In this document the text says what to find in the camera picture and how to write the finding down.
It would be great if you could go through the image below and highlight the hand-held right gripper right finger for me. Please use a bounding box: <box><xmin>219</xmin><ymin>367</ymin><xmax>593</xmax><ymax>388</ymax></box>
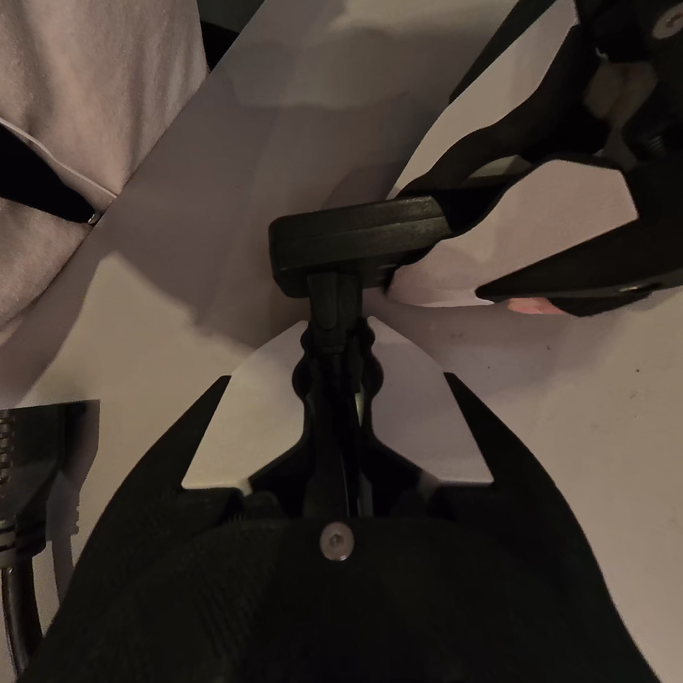
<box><xmin>359</xmin><ymin>316</ymin><xmax>495</xmax><ymax>487</ymax></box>

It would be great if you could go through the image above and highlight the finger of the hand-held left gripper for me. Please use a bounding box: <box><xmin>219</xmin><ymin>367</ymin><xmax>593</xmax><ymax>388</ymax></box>
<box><xmin>385</xmin><ymin>157</ymin><xmax>641</xmax><ymax>307</ymax></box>
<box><xmin>390</xmin><ymin>24</ymin><xmax>615</xmax><ymax>203</ymax></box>

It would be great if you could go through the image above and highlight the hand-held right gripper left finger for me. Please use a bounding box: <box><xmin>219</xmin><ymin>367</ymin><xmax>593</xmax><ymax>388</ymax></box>
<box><xmin>181</xmin><ymin>319</ymin><xmax>317</xmax><ymax>492</ymax></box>

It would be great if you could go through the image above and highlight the black power strip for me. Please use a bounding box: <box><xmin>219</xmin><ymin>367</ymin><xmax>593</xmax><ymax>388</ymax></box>
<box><xmin>268</xmin><ymin>195</ymin><xmax>453</xmax><ymax>298</ymax></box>

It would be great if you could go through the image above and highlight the person's left hand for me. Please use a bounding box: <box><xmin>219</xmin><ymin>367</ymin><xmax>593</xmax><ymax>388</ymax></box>
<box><xmin>506</xmin><ymin>298</ymin><xmax>565</xmax><ymax>317</ymax></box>

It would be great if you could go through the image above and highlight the dark metal fixture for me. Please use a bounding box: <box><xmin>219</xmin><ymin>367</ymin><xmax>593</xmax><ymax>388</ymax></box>
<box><xmin>0</xmin><ymin>400</ymin><xmax>102</xmax><ymax>676</ymax></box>

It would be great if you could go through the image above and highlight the person's pale shirt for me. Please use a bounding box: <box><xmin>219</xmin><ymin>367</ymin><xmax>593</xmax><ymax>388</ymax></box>
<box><xmin>0</xmin><ymin>0</ymin><xmax>210</xmax><ymax>342</ymax></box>

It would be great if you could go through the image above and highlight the black strap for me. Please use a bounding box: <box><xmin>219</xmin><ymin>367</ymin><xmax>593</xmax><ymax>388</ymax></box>
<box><xmin>0</xmin><ymin>122</ymin><xmax>99</xmax><ymax>226</ymax></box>

